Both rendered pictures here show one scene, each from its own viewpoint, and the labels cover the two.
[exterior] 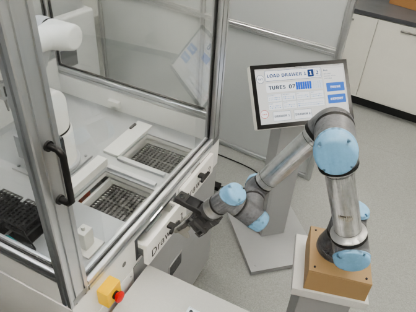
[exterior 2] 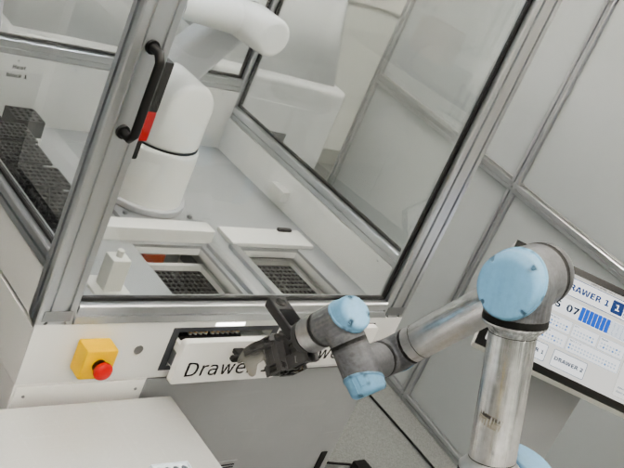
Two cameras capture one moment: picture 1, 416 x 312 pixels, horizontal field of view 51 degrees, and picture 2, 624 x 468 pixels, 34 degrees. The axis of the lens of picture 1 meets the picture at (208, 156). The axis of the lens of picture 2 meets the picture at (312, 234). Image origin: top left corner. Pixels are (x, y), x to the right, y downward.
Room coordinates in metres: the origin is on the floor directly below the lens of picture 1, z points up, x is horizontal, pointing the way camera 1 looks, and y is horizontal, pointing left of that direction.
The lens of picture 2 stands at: (-0.68, -0.57, 2.02)
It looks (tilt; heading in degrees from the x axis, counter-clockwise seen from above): 22 degrees down; 20
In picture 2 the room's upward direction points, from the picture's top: 24 degrees clockwise
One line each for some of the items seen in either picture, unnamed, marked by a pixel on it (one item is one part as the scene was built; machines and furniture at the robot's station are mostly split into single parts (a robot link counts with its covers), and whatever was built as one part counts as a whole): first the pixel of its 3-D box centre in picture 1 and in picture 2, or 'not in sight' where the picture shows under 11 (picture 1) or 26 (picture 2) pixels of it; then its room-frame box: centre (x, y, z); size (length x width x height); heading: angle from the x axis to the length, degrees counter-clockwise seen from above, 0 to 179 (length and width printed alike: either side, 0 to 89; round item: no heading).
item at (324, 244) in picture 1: (339, 239); not in sight; (1.10, -0.51, 0.91); 0.15 x 0.15 x 0.10
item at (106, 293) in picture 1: (109, 291); (95, 359); (0.85, 0.29, 0.88); 0.07 x 0.05 x 0.07; 156
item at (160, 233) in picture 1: (166, 229); (230, 358); (1.14, 0.14, 0.87); 0.29 x 0.02 x 0.11; 156
